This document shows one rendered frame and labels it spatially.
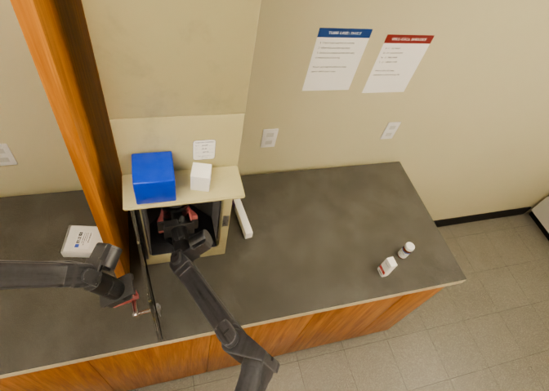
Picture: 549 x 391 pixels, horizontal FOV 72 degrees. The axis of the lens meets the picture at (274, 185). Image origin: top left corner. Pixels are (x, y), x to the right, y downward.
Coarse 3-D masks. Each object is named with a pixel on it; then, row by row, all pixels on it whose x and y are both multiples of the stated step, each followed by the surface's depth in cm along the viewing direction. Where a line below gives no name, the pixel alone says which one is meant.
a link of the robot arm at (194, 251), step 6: (198, 234) 122; (204, 234) 122; (192, 240) 122; (198, 240) 121; (204, 240) 120; (210, 240) 124; (192, 246) 121; (198, 246) 120; (204, 246) 120; (210, 246) 122; (174, 252) 119; (180, 252) 118; (186, 252) 120; (192, 252) 121; (198, 252) 121; (174, 258) 116; (180, 258) 116; (192, 258) 122; (174, 264) 116
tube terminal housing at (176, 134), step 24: (120, 120) 87; (144, 120) 89; (168, 120) 91; (192, 120) 93; (216, 120) 95; (240, 120) 97; (120, 144) 93; (144, 144) 95; (168, 144) 97; (192, 144) 99; (216, 144) 102; (216, 240) 150
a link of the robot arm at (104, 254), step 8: (96, 248) 99; (104, 248) 98; (112, 248) 100; (120, 248) 102; (96, 256) 97; (104, 256) 98; (112, 256) 100; (96, 264) 96; (104, 264) 98; (112, 264) 99; (88, 272) 91; (96, 272) 93; (88, 280) 91; (96, 280) 93
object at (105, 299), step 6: (126, 276) 107; (132, 276) 107; (114, 282) 101; (120, 282) 104; (126, 282) 106; (132, 282) 105; (114, 288) 101; (120, 288) 103; (126, 288) 105; (132, 288) 104; (108, 294) 100; (114, 294) 102; (120, 294) 103; (126, 294) 104; (132, 294) 104; (102, 300) 105; (108, 300) 104; (114, 300) 104; (102, 306) 104
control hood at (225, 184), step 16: (128, 176) 102; (176, 176) 104; (224, 176) 107; (128, 192) 99; (176, 192) 101; (192, 192) 102; (208, 192) 103; (224, 192) 104; (240, 192) 105; (128, 208) 96; (144, 208) 98
